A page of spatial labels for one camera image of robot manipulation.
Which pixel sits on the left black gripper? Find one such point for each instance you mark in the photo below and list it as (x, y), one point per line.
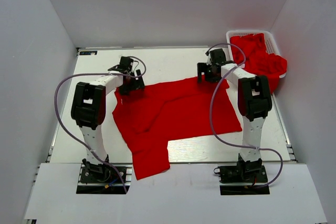
(137, 83)

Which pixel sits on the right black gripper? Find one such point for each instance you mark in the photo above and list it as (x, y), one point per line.
(202, 67)

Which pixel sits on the red t shirt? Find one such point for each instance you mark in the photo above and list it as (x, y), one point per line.
(148, 119)

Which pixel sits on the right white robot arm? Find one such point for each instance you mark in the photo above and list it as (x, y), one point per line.
(254, 103)

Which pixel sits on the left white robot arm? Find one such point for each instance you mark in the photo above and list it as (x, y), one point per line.
(89, 109)

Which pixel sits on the red shirts pile in basket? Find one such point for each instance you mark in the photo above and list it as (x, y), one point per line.
(252, 49)

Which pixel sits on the blue table label sticker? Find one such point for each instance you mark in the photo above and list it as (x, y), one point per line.
(88, 53)

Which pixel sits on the white plastic basket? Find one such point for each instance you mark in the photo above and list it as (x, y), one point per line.
(271, 46)

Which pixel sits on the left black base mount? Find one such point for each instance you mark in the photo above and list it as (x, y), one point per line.
(106, 181)

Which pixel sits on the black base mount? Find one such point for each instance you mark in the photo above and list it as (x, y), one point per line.
(106, 181)
(232, 183)

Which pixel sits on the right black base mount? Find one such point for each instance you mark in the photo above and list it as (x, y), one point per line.
(232, 183)

